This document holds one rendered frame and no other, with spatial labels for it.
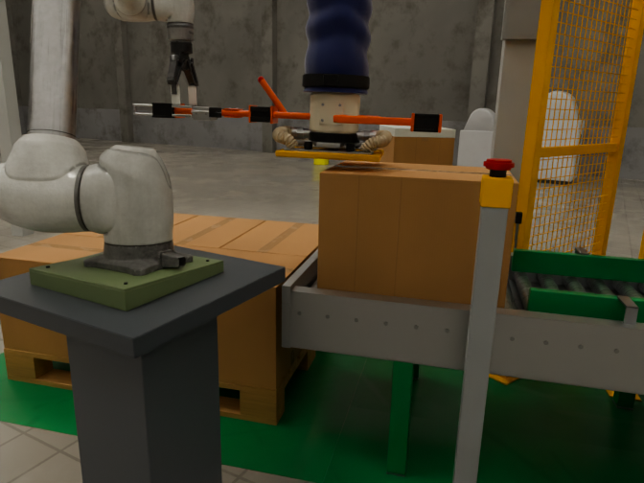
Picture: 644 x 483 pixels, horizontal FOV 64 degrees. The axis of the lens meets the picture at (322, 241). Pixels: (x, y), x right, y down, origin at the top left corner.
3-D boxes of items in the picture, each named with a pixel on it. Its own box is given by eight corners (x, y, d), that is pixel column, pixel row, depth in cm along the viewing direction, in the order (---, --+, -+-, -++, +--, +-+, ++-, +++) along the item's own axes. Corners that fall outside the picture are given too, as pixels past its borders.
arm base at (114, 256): (152, 279, 109) (151, 253, 108) (80, 265, 119) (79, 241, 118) (208, 263, 125) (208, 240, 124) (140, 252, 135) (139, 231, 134)
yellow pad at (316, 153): (380, 159, 174) (381, 144, 173) (379, 162, 164) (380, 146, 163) (282, 153, 179) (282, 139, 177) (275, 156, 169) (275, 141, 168)
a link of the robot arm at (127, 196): (166, 246, 115) (162, 146, 110) (80, 245, 113) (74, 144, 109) (180, 234, 130) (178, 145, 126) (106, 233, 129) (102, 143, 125)
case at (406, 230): (495, 273, 198) (507, 168, 188) (503, 311, 160) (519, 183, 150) (342, 258, 212) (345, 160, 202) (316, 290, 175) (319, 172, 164)
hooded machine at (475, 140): (452, 175, 919) (458, 107, 890) (461, 172, 964) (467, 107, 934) (490, 178, 887) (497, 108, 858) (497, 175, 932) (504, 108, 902)
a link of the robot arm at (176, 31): (197, 26, 183) (198, 43, 185) (173, 27, 185) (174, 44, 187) (186, 22, 175) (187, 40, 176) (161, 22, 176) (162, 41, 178)
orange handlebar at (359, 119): (412, 126, 177) (413, 115, 176) (413, 128, 148) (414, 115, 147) (157, 114, 190) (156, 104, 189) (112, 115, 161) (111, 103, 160)
